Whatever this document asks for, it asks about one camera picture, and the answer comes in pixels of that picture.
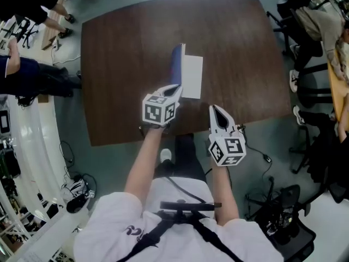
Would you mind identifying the person's black trousers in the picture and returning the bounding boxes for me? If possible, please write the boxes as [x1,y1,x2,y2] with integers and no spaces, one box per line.
[154,133,207,184]

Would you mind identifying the orange wooden round table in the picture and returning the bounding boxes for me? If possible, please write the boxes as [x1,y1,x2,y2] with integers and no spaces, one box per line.
[326,50,349,123]

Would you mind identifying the white machine black panel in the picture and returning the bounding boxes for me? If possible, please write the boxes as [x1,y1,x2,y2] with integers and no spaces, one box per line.
[0,109,10,135]

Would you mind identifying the person's right forearm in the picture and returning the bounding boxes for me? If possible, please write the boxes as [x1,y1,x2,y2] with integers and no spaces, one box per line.
[210,164,241,227]

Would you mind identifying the white floor cable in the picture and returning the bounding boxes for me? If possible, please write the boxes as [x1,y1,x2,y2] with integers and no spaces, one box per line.
[52,54,82,66]

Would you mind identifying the person's white shirt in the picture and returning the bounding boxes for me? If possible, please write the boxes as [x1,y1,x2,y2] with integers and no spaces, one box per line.
[73,176,285,262]

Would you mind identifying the white device with cables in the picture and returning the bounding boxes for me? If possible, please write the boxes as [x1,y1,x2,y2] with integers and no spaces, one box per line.
[64,178,87,199]

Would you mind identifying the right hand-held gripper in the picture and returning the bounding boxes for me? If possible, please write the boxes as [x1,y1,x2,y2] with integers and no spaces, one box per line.
[208,105,248,167]

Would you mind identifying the white paper sheet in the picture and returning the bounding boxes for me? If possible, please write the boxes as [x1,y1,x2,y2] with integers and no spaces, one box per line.
[169,43,204,99]

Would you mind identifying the black chest-mounted device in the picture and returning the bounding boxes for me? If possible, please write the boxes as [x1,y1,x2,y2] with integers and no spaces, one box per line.
[159,199,221,225]

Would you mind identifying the black harness strap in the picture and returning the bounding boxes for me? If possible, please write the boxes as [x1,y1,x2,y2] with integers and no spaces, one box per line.
[192,217,245,262]
[116,218,178,262]

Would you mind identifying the person's left forearm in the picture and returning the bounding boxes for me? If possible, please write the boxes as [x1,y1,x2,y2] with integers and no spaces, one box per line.
[124,126,165,206]

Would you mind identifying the person's white shoe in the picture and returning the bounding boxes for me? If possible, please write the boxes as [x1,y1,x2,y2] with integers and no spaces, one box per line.
[160,148,173,164]

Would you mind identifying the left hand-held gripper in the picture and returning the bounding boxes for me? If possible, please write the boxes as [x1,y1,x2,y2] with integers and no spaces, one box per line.
[141,83,184,128]

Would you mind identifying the long white workbench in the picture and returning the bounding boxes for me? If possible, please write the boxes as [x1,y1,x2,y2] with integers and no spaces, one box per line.
[0,91,91,262]

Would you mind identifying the white helmet black lining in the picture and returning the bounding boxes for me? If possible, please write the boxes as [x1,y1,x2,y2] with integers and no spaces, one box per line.
[65,194,88,214]

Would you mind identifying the black cable on shirt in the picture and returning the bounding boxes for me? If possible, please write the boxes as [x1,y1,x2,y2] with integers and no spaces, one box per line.
[163,176,214,203]

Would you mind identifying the light wooden bench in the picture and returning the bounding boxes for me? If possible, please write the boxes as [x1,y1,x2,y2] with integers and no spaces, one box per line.
[40,0,67,51]

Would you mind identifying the black mesh office chair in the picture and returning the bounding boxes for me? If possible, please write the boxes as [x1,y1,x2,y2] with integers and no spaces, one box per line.
[244,184,317,259]

